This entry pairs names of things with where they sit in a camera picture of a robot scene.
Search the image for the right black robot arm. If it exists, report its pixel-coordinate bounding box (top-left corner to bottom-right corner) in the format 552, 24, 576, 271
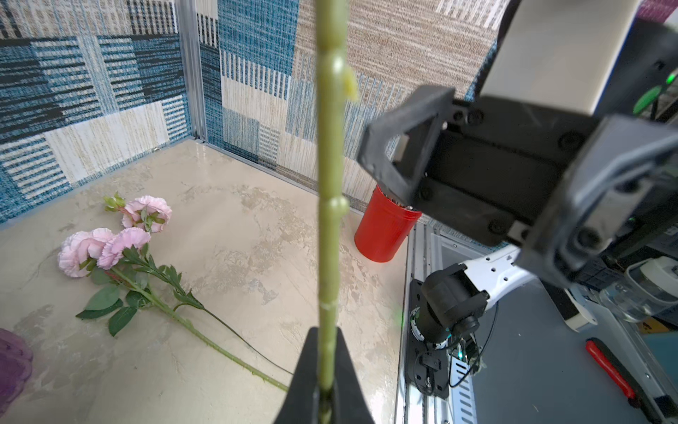
358, 85, 677, 396

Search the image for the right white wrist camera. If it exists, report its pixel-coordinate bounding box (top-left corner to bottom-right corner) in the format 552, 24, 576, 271
480, 0, 640, 116

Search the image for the pink carnation twin stem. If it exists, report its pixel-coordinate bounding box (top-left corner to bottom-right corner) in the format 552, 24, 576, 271
58, 194, 289, 391

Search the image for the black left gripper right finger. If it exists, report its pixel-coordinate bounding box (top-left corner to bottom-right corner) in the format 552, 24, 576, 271
332, 328, 374, 424

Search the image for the red handled tool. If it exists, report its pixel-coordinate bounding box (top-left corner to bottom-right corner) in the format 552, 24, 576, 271
585, 338, 637, 403

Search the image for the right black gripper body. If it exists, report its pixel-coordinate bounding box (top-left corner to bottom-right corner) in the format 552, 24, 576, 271
418, 97, 601, 247

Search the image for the hot pink rose stem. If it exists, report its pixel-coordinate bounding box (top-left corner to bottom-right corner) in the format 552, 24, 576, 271
314, 1, 358, 423

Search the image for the red cup with pens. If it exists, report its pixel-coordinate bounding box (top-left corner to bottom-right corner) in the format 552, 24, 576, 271
354, 185, 422, 263

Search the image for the light pink carnation stem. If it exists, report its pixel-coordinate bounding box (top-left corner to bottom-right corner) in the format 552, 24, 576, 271
58, 227, 290, 376

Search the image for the purple blue glass vase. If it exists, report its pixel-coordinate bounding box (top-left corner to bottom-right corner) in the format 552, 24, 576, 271
1, 329, 34, 416

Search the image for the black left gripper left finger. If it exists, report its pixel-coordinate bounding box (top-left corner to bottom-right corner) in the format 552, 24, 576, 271
274, 327, 320, 424

